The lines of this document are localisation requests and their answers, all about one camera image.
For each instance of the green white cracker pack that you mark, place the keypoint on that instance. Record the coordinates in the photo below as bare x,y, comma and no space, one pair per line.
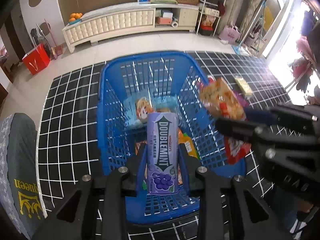
183,138

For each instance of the light blue cartoon snack bag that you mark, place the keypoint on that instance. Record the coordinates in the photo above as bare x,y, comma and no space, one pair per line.
136,110

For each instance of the black white grid tablecloth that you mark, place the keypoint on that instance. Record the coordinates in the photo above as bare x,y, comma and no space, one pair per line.
68,145

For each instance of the purple doublemint gum pack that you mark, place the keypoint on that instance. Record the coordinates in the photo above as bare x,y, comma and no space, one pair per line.
162,156

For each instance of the pink gift bag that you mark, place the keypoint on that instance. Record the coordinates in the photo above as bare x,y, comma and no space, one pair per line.
230,33

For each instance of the orange blue biscuit pack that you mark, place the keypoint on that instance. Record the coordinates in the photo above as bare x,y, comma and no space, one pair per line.
138,145

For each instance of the white tv cabinet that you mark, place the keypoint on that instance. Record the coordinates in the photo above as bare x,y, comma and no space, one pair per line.
127,19

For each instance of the purple snack packet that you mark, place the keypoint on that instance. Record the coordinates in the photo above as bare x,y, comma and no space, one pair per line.
243,102

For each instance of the red noodle snack bag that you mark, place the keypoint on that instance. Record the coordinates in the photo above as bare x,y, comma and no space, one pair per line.
220,101

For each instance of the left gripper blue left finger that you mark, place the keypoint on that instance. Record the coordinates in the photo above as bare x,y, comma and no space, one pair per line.
141,160

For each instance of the oranges in blue bowl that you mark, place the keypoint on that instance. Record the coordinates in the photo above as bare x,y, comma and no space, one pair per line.
74,18

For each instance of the red yellow snack pouch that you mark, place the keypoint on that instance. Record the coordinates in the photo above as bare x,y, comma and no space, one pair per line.
200,84

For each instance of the red gift bag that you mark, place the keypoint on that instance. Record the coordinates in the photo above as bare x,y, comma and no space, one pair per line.
36,60

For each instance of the clear pack yellow crackers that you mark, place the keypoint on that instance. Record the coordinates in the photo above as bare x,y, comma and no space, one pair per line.
244,86

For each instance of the blue plastic basket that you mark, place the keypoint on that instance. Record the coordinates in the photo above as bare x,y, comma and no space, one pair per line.
157,74

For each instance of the green folded cloth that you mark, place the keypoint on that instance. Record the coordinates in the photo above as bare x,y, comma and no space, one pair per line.
163,1

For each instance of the broom and dustpan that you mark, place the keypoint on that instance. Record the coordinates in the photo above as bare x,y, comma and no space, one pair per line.
55,49

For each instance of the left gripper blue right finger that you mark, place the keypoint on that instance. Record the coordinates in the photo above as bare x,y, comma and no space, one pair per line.
183,159

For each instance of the orange box in cabinet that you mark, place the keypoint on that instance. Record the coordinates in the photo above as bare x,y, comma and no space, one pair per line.
163,21

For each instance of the white wire shelf rack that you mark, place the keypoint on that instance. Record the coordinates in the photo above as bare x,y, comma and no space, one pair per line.
210,14

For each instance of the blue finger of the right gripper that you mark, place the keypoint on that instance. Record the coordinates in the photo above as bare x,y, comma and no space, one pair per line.
260,116
237,129

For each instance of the grey queen cushion chair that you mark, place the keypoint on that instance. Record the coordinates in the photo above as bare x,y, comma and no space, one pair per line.
21,210

